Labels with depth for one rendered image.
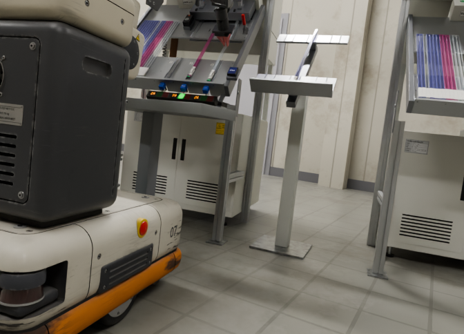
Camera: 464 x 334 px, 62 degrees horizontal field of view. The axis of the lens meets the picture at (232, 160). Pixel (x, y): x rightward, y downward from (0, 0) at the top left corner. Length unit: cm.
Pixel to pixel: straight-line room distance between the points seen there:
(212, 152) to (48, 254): 142
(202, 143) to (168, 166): 25
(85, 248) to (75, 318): 14
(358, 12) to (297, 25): 85
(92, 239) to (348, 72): 423
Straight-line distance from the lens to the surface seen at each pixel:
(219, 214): 180
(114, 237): 95
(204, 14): 225
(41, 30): 84
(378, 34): 514
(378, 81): 501
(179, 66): 197
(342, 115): 477
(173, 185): 220
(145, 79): 193
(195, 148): 213
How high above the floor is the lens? 51
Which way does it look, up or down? 4 degrees down
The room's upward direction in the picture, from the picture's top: 7 degrees clockwise
